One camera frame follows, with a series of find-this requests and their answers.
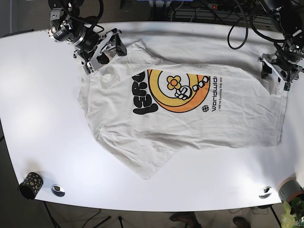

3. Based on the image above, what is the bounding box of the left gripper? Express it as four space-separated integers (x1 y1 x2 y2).
259 53 303 91

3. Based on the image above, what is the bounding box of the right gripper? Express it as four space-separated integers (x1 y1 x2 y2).
74 28 127 75

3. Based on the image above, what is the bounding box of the cream graphic print T-shirt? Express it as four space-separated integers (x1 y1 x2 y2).
78 34 287 179

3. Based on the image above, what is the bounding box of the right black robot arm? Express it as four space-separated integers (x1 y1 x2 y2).
48 0 127 75

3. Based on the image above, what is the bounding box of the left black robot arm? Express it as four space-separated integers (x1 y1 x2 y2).
227 0 304 91

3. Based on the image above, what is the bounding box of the grey plant pot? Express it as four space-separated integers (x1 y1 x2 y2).
278 178 304 203

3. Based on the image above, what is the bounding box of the black gold-dotted cup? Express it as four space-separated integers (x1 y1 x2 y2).
18 172 44 200

